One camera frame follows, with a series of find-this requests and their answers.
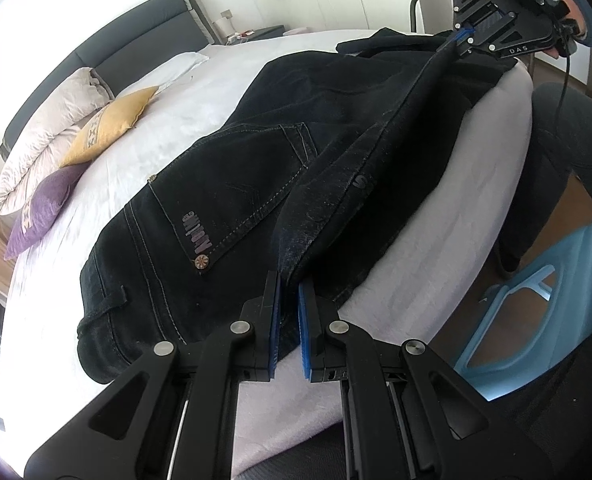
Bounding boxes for black denim pants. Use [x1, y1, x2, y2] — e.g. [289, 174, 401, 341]
[77, 30, 514, 384]

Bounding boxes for person right hand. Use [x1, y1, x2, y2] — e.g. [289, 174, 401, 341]
[554, 0, 588, 42]

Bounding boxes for dark bedside table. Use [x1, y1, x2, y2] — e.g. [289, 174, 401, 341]
[226, 25, 286, 46]

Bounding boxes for purple cushion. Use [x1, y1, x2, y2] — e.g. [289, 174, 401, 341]
[4, 162, 91, 261]

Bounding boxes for white cup on nightstand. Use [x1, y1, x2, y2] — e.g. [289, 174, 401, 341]
[213, 16, 236, 44]

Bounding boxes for light blue plastic stool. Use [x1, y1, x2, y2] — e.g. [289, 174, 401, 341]
[454, 223, 592, 400]

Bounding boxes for dark grey upholstered headboard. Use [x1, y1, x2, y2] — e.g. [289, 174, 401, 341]
[0, 0, 223, 159]

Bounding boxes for yellow cushion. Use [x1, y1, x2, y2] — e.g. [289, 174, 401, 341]
[61, 86, 158, 168]

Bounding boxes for white pillow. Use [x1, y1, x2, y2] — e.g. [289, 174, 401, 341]
[116, 52, 209, 98]

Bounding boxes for folded beige duvet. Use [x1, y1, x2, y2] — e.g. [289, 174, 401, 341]
[0, 67, 114, 217]

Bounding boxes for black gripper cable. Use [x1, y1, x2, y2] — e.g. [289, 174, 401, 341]
[549, 19, 580, 151]

